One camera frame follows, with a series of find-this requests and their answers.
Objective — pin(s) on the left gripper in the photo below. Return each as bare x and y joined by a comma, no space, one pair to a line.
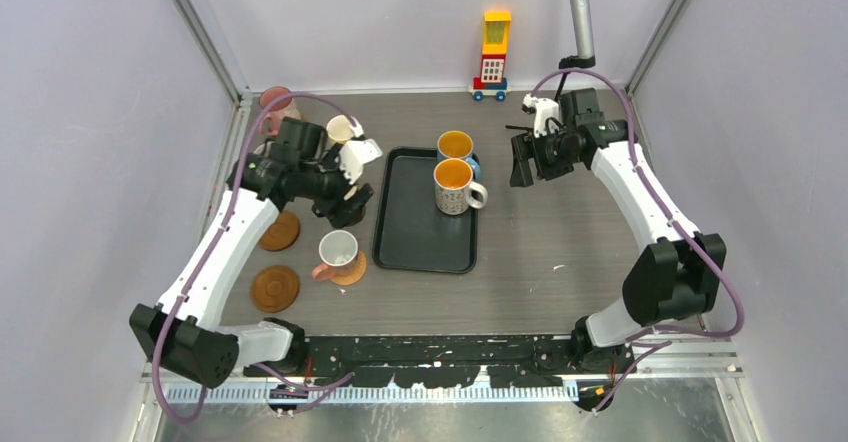
331,207

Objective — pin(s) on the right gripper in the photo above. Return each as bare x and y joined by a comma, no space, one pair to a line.
525,146

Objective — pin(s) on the yellow mug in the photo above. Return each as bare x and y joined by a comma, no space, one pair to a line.
339,130

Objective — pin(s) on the salmon pink mug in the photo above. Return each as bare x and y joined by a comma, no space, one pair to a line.
338,251

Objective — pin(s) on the dusty pink mug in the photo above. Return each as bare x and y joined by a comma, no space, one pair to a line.
277,111

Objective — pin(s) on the black plastic tray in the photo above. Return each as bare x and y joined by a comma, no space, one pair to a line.
411,233

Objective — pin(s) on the black white-inside mug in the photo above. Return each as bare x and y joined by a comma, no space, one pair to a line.
352,210

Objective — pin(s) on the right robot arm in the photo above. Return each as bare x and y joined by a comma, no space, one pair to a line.
672,278

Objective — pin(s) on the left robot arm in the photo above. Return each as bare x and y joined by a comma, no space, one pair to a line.
182,332

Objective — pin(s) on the brown wooden saucer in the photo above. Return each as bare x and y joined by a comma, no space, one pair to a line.
282,233
275,288

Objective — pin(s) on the blue orange-inside mug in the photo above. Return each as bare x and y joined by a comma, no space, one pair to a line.
459,145

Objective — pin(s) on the colourful toy block tower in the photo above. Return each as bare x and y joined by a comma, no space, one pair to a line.
491,80

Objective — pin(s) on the white floral orange-inside mug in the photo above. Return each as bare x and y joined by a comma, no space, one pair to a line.
456,191

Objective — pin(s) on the black tripod stand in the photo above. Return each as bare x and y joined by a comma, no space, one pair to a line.
566,66

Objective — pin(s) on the brown wooden saucer near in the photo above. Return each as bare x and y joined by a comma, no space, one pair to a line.
275,288

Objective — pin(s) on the grey metal pole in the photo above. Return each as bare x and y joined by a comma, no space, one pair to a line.
582,25

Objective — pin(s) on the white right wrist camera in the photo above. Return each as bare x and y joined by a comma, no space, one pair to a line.
545,112

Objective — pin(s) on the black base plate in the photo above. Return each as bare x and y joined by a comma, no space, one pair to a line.
508,361

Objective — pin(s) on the aluminium rail frame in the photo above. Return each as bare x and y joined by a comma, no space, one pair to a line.
659,357

